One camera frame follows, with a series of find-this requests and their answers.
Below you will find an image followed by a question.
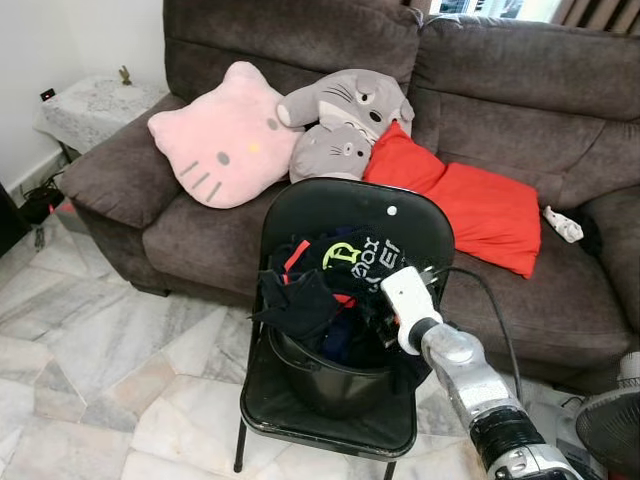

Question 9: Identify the black shirt with green logo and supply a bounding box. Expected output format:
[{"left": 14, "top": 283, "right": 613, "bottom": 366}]
[{"left": 270, "top": 228, "right": 441, "bottom": 331}]

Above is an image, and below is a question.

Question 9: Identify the black plastic basin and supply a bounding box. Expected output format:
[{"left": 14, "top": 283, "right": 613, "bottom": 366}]
[{"left": 268, "top": 325, "right": 396, "bottom": 419}]

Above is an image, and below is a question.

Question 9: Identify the black folding chair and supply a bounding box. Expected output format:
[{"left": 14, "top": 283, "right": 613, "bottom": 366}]
[{"left": 233, "top": 178, "right": 456, "bottom": 480}]

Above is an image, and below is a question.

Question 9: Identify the red cushion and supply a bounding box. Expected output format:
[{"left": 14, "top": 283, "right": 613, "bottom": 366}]
[
  {"left": 430, "top": 162, "right": 542, "bottom": 278},
  {"left": 363, "top": 122, "right": 448, "bottom": 193}
]

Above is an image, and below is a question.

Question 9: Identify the small grey Totoro plush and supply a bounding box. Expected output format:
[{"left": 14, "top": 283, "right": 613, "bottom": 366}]
[{"left": 290, "top": 122, "right": 376, "bottom": 183}]

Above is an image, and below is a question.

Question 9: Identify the white floor appliance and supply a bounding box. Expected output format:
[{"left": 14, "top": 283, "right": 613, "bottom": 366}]
[{"left": 530, "top": 395, "right": 591, "bottom": 471}]

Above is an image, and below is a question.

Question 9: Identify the small white toy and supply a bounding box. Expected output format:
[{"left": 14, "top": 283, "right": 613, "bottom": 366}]
[{"left": 543, "top": 206, "right": 584, "bottom": 244}]

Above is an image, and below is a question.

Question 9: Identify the large grey Totoro plush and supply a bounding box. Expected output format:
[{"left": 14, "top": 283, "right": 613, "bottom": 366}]
[{"left": 277, "top": 69, "right": 415, "bottom": 141}]

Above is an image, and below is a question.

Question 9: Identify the pink cat face pillow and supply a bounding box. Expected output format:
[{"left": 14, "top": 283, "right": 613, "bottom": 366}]
[{"left": 148, "top": 62, "right": 304, "bottom": 209}]

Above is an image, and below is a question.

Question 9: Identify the brown fabric sofa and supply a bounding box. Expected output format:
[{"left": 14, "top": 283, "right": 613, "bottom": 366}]
[{"left": 58, "top": 0, "right": 640, "bottom": 391}]

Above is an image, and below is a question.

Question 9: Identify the black standing fan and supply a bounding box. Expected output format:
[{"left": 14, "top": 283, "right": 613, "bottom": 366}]
[{"left": 575, "top": 352, "right": 640, "bottom": 480}]

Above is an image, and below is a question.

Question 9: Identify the lace-covered side table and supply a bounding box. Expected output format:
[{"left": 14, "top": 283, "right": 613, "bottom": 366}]
[{"left": 35, "top": 75, "right": 171, "bottom": 156}]

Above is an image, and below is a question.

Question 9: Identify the striped brown curtain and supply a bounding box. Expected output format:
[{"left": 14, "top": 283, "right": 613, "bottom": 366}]
[{"left": 555, "top": 0, "right": 640, "bottom": 36}]

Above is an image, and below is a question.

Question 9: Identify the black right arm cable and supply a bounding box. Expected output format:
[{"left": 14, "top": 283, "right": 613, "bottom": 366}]
[{"left": 440, "top": 266, "right": 521, "bottom": 376}]

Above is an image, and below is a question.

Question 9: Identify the black cable bundle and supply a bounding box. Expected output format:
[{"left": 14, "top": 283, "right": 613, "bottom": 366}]
[{"left": 20, "top": 175, "right": 71, "bottom": 226}]

